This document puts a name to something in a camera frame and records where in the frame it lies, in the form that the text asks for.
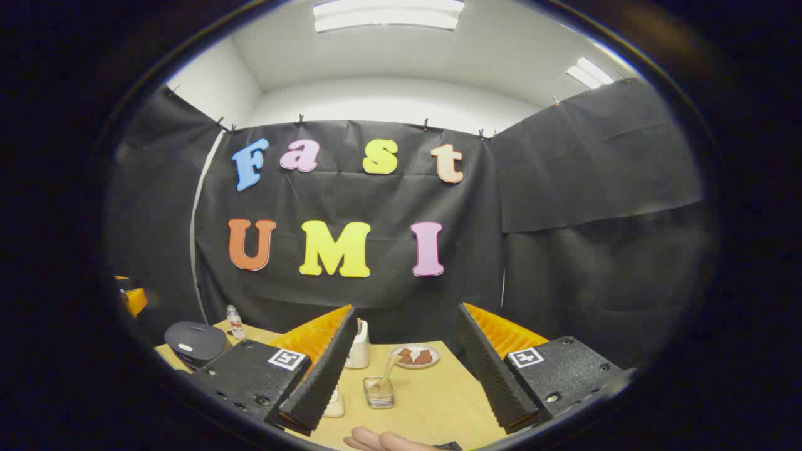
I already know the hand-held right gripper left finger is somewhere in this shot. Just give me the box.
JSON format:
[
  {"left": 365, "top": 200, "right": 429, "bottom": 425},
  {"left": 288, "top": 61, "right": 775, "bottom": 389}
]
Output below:
[{"left": 188, "top": 305, "right": 359, "bottom": 437}]

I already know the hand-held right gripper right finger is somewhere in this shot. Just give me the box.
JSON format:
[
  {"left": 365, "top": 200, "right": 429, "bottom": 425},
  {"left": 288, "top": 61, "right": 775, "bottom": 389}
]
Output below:
[{"left": 456, "top": 303, "right": 627, "bottom": 434}]

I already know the metal wire chopstick holder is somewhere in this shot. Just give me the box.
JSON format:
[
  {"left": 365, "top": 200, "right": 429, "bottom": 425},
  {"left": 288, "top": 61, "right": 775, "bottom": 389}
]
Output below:
[{"left": 363, "top": 376, "right": 395, "bottom": 409}]

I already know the wooden spoon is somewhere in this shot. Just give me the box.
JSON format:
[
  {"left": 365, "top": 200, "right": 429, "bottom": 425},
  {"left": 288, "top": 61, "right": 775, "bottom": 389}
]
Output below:
[{"left": 370, "top": 354, "right": 403, "bottom": 395}]

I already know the dark grey rice cooker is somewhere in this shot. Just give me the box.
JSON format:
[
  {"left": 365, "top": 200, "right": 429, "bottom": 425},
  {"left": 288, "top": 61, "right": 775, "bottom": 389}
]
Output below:
[{"left": 164, "top": 321, "right": 232, "bottom": 370}]

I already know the white toaster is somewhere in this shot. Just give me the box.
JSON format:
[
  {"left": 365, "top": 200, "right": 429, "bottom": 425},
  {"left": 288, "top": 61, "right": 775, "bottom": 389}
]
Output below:
[{"left": 345, "top": 319, "right": 372, "bottom": 369}]

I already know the white round plate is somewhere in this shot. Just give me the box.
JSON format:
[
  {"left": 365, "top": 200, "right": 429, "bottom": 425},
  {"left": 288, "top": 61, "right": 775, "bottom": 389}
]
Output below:
[{"left": 390, "top": 344, "right": 440, "bottom": 370}]

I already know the ceiling light panel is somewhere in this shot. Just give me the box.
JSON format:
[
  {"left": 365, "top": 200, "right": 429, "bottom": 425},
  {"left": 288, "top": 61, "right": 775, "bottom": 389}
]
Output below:
[{"left": 566, "top": 56, "right": 616, "bottom": 90}]

